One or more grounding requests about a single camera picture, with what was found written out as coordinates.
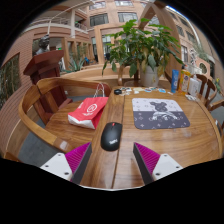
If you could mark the dark bust statue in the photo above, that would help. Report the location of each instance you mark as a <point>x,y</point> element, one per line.
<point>43,45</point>

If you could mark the blue tube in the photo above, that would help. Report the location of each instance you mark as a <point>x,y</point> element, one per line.
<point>174,81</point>

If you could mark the black computer mouse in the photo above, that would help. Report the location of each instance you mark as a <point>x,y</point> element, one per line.
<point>111,136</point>

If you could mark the dark red wooden pedestal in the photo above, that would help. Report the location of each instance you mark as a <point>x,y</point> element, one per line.
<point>45,76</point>

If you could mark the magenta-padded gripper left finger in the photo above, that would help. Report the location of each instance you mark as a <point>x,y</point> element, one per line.
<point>77,156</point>

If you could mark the green plant in white pot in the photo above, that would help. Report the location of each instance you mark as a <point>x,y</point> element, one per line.
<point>143,46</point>

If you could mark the small white packet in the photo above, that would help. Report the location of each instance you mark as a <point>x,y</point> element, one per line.
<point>190,97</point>

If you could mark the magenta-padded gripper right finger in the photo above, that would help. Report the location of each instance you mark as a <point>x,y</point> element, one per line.
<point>148,158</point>

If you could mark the small black key fob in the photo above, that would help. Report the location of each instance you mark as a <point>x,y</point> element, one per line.
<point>117,91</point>

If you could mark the blue printed sticker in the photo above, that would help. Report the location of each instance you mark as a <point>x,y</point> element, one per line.
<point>162,90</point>

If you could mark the yellow liquid bottle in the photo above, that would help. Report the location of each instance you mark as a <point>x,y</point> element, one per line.
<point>184,81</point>

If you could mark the red paper shopping bag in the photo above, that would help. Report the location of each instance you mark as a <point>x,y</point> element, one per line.
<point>87,112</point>

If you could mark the grey white printed mouse pad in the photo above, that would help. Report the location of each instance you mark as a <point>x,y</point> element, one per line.
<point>160,113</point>

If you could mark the spiky green agave plant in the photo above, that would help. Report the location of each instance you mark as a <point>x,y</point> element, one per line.
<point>76,64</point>

